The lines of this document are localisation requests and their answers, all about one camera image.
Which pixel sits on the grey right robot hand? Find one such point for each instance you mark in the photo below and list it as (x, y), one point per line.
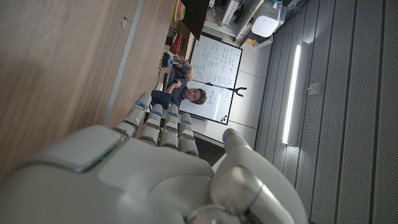
(140, 180)

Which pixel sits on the dark blue mug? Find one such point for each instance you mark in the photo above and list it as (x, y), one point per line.
(160, 99)

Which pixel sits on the seated person in dark shirt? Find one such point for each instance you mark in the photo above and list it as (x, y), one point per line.
(177, 93)

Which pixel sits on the black keyboard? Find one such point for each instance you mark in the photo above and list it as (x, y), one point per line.
(165, 81)

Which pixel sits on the black forked stand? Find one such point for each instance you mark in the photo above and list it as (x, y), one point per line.
(228, 88)

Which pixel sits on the whiteboard with blue writing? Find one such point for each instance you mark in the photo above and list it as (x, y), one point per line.
(217, 59)

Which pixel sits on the black and white block rack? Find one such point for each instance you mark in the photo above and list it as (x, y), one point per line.
(171, 36)

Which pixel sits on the ceiling light strip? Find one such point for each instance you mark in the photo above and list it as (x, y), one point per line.
(291, 93)

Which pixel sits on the white shelf cabinet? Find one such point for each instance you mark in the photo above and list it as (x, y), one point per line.
(230, 15)

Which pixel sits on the white ceiling sensor box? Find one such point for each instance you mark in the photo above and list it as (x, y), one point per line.
(314, 88)

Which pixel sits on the white air purifier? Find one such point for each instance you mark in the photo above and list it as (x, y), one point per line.
(265, 23)

